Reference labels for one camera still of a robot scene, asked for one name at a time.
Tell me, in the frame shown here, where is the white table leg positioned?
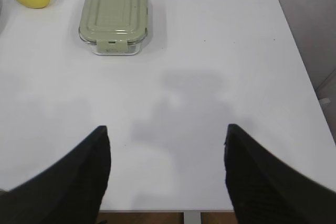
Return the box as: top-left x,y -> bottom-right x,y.
183,211 -> 202,224

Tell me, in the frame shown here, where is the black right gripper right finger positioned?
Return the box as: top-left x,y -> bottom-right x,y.
224,124 -> 335,223

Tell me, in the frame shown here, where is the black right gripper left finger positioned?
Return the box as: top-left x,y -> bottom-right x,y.
1,126 -> 111,223

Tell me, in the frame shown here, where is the green lid glass food container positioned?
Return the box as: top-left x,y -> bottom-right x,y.
78,0 -> 148,56

